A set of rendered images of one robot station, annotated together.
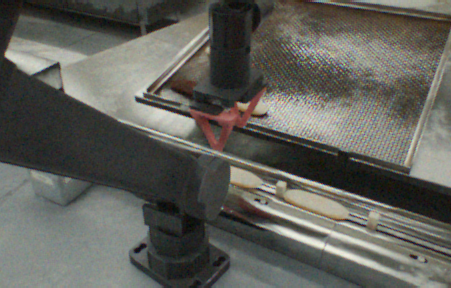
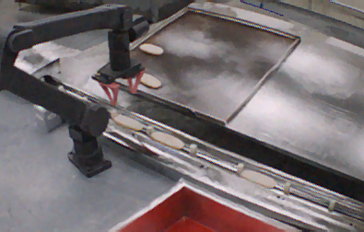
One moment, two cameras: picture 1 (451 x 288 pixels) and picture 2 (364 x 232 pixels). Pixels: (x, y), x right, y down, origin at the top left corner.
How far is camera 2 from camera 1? 0.65 m
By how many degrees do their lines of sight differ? 10
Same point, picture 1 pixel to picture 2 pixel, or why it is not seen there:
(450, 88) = (275, 78)
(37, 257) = (34, 151)
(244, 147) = (148, 109)
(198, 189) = (84, 117)
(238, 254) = (118, 162)
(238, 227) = (120, 148)
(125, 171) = (48, 102)
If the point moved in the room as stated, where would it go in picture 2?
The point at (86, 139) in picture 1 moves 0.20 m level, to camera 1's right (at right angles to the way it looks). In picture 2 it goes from (33, 88) to (113, 89)
